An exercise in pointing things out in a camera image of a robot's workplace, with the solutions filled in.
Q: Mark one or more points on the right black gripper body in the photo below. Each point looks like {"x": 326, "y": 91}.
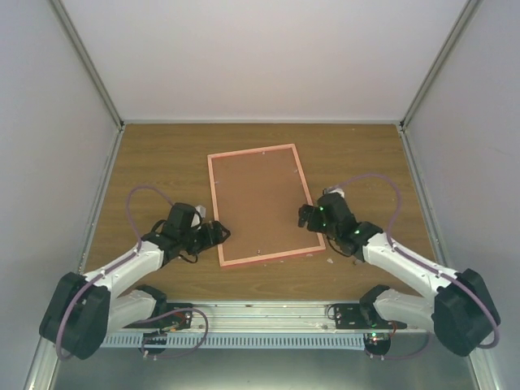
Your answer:
{"x": 314, "y": 225}

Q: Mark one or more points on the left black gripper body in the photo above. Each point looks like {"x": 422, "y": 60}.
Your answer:
{"x": 201, "y": 242}

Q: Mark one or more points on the pink picture frame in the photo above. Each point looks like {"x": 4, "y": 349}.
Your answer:
{"x": 256, "y": 195}

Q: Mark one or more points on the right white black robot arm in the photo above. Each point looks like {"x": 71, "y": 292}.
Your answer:
{"x": 454, "y": 306}

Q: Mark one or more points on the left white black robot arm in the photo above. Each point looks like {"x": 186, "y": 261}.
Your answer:
{"x": 167, "y": 240}

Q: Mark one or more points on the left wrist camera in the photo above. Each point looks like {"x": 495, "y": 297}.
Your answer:
{"x": 198, "y": 218}

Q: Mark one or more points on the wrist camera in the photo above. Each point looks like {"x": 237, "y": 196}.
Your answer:
{"x": 198, "y": 218}
{"x": 334, "y": 189}

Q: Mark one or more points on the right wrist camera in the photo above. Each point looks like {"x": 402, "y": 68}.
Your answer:
{"x": 334, "y": 189}

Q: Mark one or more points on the aluminium mounting rail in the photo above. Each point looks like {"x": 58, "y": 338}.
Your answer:
{"x": 260, "y": 317}

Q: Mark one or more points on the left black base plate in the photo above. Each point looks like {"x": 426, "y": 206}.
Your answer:
{"x": 178, "y": 321}

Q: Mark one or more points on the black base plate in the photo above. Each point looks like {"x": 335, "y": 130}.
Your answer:
{"x": 178, "y": 321}
{"x": 348, "y": 316}

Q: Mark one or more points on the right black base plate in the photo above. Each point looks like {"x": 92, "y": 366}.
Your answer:
{"x": 348, "y": 316}

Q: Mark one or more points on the grey slotted cable duct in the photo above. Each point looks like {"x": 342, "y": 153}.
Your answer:
{"x": 229, "y": 340}

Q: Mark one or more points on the right vertical aluminium post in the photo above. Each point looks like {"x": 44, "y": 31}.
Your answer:
{"x": 464, "y": 18}

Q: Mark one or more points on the vertical aluminium post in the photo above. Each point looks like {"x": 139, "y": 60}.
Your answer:
{"x": 464, "y": 18}
{"x": 78, "y": 45}

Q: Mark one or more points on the left vertical aluminium post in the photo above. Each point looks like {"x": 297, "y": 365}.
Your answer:
{"x": 78, "y": 45}

